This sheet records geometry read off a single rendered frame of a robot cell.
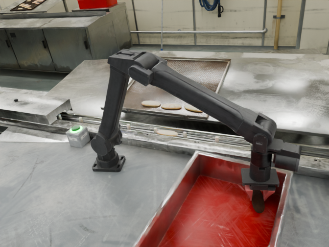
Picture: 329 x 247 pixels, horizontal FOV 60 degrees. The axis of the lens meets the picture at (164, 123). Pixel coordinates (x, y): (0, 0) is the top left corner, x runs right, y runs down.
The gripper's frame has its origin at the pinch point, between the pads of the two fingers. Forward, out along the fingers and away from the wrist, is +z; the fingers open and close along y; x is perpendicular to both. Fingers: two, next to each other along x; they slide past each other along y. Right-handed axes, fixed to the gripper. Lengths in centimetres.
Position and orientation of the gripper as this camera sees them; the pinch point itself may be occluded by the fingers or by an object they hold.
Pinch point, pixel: (257, 197)
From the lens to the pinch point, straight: 96.4
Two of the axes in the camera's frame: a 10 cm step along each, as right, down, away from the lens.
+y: 9.8, -0.2, -1.8
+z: 1.1, 8.4, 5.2
